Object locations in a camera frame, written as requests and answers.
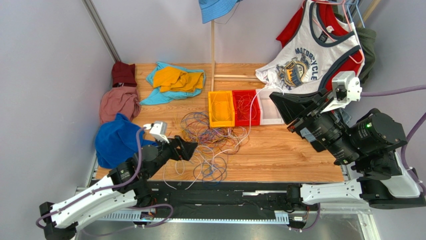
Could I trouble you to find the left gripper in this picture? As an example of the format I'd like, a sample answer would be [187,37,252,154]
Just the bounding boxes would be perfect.
[146,133,199,178]

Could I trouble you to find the coloured cable pile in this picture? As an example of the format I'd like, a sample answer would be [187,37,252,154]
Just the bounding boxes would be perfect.
[162,111,250,191]

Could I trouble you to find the white cable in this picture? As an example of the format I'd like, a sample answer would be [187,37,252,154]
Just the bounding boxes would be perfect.
[186,84,285,191]

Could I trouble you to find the red cable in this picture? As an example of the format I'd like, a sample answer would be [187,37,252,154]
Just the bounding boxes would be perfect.
[235,93,259,122]

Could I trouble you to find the yellow cable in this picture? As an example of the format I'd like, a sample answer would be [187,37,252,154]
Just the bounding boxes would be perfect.
[211,93,234,124]

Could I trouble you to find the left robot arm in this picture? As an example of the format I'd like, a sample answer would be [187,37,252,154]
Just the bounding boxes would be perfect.
[36,135,198,240]

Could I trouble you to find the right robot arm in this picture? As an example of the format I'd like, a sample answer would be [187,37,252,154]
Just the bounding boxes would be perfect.
[269,90,426,210]

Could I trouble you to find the white plastic bin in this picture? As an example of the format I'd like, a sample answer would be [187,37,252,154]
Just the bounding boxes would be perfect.
[255,88,285,125]

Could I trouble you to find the red plastic bin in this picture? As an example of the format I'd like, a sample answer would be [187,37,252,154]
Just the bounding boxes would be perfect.
[231,89,261,127]

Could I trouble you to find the yellow plastic bin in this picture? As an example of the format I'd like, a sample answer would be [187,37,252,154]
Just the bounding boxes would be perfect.
[208,90,235,128]

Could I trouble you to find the grey denim shorts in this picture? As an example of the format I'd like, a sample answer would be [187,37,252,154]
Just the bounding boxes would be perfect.
[299,108,352,143]

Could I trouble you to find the blue cloth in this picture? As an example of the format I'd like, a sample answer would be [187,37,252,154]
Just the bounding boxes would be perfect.
[94,113,158,169]

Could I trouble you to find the mustard yellow shirt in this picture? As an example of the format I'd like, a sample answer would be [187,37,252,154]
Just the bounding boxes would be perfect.
[152,66,205,93]

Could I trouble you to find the wooden stand pole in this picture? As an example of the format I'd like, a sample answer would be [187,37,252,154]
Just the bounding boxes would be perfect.
[210,20,262,92]

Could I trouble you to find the pink cloth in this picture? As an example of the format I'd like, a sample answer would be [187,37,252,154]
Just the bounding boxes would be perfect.
[99,86,141,124]

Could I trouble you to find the white motorcycle tank top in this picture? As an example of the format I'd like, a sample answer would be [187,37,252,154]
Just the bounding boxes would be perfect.
[255,0,366,96]

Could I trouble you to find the maroon cloth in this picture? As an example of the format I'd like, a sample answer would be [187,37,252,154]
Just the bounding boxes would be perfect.
[111,61,138,88]

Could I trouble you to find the olive green garment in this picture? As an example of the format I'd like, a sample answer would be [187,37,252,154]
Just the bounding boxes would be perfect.
[334,13,377,85]

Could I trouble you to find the pink clothes hanger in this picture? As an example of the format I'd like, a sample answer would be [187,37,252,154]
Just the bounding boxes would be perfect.
[298,0,361,71]

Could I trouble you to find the blue bucket hat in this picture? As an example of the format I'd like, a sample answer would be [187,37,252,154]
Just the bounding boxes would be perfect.
[198,0,241,24]

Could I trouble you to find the aluminium corner profile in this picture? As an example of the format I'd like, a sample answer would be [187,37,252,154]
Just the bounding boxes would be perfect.
[82,0,121,62]

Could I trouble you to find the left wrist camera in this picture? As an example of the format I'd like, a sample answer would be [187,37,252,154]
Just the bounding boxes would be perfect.
[143,121,169,144]

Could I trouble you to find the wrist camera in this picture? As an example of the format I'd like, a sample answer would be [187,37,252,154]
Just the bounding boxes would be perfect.
[143,121,169,144]
[321,71,363,113]

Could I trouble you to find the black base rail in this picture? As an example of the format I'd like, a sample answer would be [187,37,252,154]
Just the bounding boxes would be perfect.
[135,180,321,220]

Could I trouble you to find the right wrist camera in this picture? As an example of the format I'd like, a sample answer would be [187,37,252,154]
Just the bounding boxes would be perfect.
[321,71,363,113]

